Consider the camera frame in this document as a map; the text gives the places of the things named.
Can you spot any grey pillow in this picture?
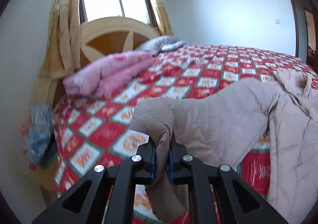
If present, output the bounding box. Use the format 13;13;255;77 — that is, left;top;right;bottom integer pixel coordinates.
135;36;186;56

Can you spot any pink folded blanket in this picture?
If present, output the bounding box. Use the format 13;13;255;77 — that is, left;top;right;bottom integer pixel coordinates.
63;50;154;97

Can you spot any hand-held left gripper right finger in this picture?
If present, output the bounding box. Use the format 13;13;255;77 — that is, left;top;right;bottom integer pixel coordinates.
168;143;290;224

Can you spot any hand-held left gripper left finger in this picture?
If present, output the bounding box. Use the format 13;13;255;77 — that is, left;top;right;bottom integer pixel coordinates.
32;139;157;224

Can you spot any brown door frame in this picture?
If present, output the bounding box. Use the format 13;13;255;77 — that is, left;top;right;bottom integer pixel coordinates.
283;0;318;66

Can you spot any blue grey cloth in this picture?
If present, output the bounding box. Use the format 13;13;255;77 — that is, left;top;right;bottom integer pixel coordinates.
27;104;58;167

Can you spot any red checkered printed bed blanket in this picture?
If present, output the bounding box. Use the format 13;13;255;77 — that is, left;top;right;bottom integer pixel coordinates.
18;45;318;224

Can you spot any cream wooden headboard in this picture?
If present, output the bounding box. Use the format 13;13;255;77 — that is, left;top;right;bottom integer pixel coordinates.
32;16;161;200

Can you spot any beige quilted down coat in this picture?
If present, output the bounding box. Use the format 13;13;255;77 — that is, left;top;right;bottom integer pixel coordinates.
129;66;318;223

